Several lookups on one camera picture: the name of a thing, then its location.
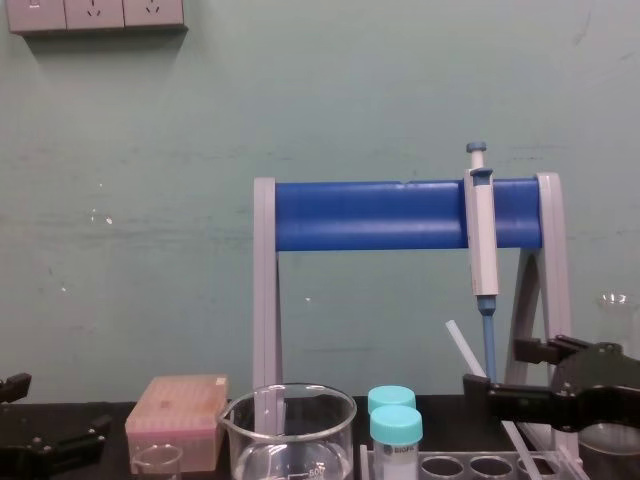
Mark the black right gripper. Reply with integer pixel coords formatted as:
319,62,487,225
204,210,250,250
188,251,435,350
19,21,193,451
461,336,640,435

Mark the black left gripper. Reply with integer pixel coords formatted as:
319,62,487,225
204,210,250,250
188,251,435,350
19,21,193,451
0,372,113,480

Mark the clear stirring rod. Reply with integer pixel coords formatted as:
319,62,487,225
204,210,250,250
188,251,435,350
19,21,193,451
444,319,542,477

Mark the clear glass flask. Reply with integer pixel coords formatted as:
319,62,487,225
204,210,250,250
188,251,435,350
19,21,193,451
577,291,640,480

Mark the clear plastic tube rack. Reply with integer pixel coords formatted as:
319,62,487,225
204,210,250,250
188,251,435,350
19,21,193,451
356,441,587,480

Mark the small glass beaker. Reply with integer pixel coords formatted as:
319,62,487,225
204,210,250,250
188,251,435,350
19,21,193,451
130,444,186,480

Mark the pink pipette tip box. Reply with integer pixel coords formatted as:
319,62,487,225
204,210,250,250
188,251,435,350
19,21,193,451
124,374,232,474

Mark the teal capped centrifuge tube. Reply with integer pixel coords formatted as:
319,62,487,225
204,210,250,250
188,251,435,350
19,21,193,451
367,385,417,417
369,405,424,480

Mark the white pipette with blue tip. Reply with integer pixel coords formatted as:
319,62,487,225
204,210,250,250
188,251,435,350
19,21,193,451
462,141,501,384

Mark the grey pipette stand blue bar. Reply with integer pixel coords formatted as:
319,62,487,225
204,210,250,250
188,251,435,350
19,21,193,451
251,171,574,454

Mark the large glass beaker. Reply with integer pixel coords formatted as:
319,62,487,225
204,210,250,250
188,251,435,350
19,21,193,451
216,382,359,480

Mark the grey wall socket panel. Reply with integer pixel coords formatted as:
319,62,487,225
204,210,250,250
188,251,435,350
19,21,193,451
4,0,191,36

